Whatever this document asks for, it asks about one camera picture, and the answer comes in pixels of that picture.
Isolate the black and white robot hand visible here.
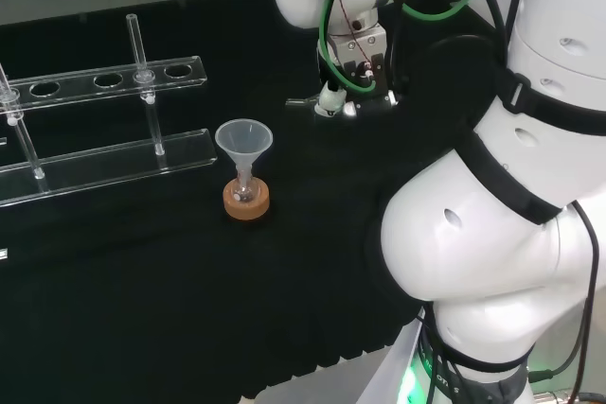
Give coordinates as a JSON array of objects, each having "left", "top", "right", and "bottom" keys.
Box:
[{"left": 313, "top": 23, "right": 399, "bottom": 118}]

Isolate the clear glass weighing funnel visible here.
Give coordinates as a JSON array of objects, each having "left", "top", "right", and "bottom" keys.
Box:
[{"left": 285, "top": 91, "right": 333, "bottom": 117}]

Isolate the translucent plastic funnel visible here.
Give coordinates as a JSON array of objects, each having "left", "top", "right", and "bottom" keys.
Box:
[{"left": 214, "top": 119, "right": 275, "bottom": 184}]

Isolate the clear acrylic funnel stand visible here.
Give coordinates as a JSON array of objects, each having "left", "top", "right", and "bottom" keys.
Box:
[{"left": 0, "top": 12, "right": 220, "bottom": 209}]

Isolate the small round-bottom glass flask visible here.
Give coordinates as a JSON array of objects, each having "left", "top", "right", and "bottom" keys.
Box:
[{"left": 232, "top": 170, "right": 261, "bottom": 204}]

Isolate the pale board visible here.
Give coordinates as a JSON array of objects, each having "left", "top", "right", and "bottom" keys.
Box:
[{"left": 254, "top": 317, "right": 430, "bottom": 404}]

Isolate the black cloth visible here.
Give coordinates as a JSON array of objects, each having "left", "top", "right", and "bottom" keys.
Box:
[{"left": 0, "top": 0, "right": 479, "bottom": 401}]

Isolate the green cable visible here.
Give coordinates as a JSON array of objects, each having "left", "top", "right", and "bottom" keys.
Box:
[{"left": 317, "top": 0, "right": 480, "bottom": 94}]

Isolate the cork ring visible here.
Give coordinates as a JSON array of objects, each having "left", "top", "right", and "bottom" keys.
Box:
[{"left": 223, "top": 176, "right": 272, "bottom": 222}]

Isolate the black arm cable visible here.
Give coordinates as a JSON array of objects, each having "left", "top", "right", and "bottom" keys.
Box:
[{"left": 526, "top": 200, "right": 601, "bottom": 384}]

